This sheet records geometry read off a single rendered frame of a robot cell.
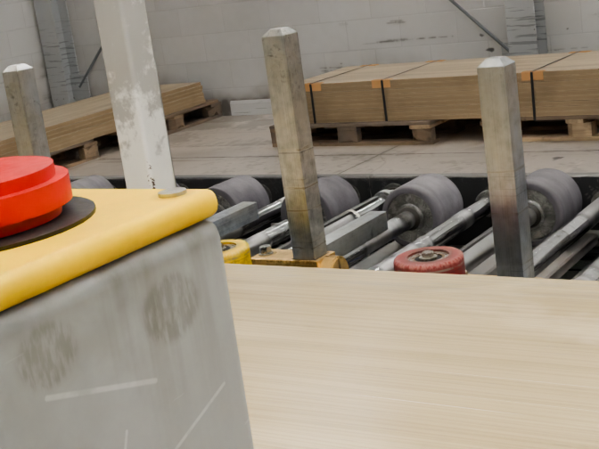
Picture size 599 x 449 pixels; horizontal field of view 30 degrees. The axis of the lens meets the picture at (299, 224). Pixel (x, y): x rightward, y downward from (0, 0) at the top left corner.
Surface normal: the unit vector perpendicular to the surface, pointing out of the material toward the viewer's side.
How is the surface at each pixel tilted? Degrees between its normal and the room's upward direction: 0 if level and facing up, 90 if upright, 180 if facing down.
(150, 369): 90
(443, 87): 90
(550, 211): 90
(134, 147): 90
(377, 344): 0
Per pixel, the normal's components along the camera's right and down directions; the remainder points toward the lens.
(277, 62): -0.53, 0.28
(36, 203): 0.79, 0.04
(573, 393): -0.14, -0.96
